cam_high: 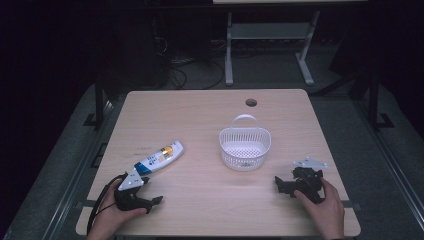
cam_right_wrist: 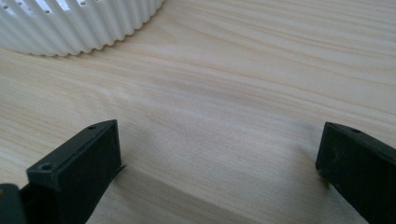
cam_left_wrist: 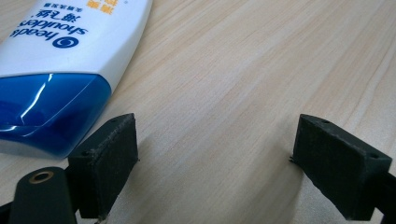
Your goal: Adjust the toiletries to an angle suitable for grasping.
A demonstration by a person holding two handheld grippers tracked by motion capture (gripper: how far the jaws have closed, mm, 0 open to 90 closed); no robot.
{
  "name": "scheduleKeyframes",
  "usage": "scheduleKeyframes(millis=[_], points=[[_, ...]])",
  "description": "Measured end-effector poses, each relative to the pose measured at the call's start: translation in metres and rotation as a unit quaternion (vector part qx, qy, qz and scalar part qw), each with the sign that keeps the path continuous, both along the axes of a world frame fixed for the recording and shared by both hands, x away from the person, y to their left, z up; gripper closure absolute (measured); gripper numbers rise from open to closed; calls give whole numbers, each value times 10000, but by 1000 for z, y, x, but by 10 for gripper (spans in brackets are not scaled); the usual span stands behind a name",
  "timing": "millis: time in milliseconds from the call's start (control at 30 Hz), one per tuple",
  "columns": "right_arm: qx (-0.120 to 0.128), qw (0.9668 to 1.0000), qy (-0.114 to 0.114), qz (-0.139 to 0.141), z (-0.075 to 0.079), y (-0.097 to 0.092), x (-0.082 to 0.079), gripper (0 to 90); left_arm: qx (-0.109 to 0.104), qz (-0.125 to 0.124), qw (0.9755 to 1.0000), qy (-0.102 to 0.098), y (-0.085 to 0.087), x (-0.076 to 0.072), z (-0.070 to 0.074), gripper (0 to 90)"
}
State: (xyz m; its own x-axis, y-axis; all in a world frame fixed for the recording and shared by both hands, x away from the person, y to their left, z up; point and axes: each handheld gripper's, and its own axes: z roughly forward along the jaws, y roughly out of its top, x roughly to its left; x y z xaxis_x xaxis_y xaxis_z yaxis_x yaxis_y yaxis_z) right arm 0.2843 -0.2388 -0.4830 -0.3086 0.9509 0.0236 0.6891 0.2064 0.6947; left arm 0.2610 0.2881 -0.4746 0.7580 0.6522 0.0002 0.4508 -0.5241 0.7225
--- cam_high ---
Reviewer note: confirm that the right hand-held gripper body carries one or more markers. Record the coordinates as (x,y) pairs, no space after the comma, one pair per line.
(308,181)

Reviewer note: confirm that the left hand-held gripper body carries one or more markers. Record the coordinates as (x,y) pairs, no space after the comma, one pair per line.
(130,181)

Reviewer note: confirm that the white shampoo bottle blue cap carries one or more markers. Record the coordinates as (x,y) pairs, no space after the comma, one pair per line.
(160,156)

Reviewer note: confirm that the white plastic basket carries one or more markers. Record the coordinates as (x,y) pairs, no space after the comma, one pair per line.
(245,154)

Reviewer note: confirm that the person's right hand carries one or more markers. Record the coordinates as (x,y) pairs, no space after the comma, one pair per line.
(328,213)

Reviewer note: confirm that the person's left hand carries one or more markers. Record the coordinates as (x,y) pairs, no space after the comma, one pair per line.
(113,216)

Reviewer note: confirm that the black metal stand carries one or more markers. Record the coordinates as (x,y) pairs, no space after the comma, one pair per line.
(375,100)
(99,100)

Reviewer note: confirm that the dark computer tower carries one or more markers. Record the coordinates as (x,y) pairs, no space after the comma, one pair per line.
(140,50)

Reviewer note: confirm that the white metal desk frame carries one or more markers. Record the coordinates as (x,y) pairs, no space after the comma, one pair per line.
(266,31)

